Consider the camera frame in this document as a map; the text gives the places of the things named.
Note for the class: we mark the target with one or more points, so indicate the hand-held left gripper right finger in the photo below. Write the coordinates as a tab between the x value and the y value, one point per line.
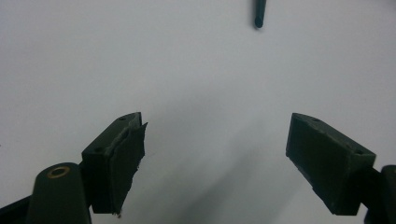
323	158

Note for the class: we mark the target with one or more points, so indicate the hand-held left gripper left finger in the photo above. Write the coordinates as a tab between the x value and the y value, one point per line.
115	161

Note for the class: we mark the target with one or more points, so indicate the dark pen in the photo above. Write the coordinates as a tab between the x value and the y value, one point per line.
259	14

